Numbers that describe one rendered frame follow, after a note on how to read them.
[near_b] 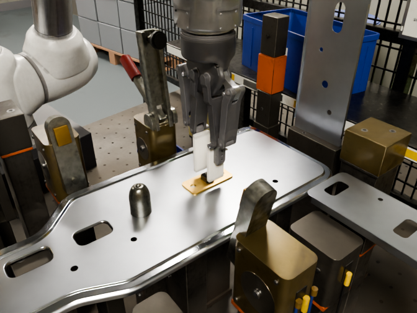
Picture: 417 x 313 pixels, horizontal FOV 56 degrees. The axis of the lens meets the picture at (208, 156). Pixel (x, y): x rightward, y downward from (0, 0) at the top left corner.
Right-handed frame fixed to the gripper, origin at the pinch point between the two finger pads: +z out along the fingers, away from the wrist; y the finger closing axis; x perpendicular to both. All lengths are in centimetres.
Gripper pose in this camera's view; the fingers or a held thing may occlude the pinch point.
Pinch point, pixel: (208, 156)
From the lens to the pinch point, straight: 62.8
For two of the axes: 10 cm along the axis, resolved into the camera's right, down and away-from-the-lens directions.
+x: 7.9, -3.3, 5.2
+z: 0.0, 8.5, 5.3
